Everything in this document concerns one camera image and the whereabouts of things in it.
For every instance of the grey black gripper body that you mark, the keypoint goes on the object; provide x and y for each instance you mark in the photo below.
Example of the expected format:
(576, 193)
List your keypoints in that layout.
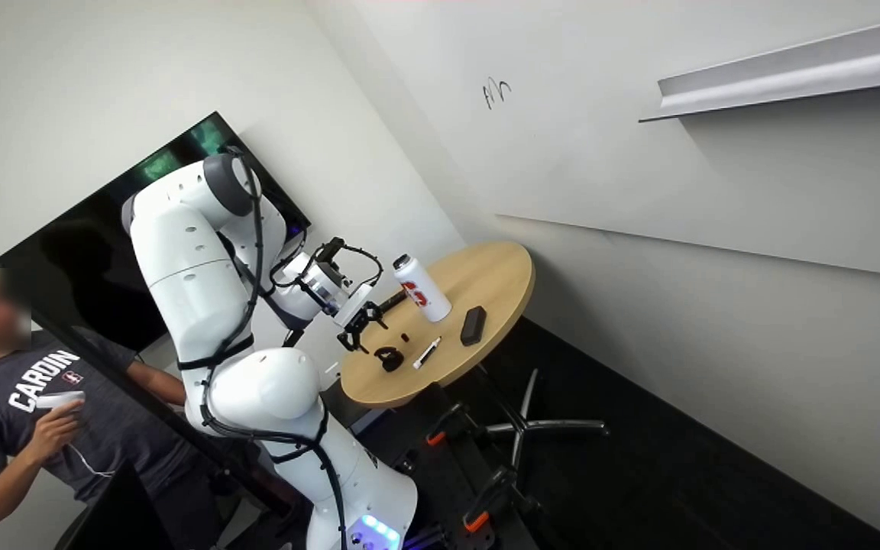
(355, 303)

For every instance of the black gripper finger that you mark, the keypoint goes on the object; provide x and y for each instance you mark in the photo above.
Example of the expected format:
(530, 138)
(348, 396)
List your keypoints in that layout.
(386, 303)
(353, 338)

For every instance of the black round bottle lid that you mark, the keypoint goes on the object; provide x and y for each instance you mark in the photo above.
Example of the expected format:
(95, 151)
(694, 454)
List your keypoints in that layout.
(388, 358)

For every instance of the white handheld controller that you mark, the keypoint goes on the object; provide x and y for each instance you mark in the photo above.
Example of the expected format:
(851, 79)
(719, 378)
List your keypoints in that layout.
(60, 402)

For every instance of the person left forearm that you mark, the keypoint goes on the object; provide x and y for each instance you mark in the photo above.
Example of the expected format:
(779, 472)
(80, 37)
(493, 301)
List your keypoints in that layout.
(139, 373)

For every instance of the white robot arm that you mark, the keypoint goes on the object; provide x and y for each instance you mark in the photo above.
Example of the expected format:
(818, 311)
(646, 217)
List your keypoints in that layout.
(184, 263)

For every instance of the white bottle orange print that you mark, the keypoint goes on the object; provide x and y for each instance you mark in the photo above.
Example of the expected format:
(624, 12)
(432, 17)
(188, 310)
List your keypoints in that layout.
(427, 291)

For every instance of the person left hand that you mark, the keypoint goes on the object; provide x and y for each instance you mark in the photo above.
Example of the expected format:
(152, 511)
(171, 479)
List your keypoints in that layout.
(168, 389)

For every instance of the person right hand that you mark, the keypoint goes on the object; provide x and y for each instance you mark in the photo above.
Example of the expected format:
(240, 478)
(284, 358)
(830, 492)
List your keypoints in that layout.
(54, 435)

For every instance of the white black dry-erase marker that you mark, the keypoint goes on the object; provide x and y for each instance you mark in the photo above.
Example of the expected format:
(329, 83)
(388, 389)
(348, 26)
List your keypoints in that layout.
(427, 352)

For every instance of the black felt eraser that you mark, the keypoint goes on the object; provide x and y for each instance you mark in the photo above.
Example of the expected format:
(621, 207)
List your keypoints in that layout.
(471, 323)

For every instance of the round wooden table top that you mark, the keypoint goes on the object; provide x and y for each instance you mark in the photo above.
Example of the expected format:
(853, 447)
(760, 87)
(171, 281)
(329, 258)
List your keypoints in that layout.
(491, 279)

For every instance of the orange black bar clamp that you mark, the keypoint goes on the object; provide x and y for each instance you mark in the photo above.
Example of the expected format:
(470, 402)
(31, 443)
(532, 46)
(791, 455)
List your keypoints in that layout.
(477, 520)
(439, 437)

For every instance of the chrome table leg base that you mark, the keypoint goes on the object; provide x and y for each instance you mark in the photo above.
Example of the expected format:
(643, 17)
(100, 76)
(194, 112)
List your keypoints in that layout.
(527, 421)

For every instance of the large black screen panel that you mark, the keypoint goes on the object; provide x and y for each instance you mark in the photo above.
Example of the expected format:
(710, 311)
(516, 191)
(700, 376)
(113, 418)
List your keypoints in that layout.
(74, 277)

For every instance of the man in grey t-shirt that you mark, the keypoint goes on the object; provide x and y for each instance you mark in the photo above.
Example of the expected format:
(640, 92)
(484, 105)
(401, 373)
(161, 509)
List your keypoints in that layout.
(14, 406)

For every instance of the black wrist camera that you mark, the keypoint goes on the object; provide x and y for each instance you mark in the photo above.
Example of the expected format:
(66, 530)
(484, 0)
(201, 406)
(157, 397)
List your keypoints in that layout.
(330, 259)

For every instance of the white wall ledge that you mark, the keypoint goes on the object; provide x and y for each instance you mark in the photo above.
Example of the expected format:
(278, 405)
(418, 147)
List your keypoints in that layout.
(797, 76)

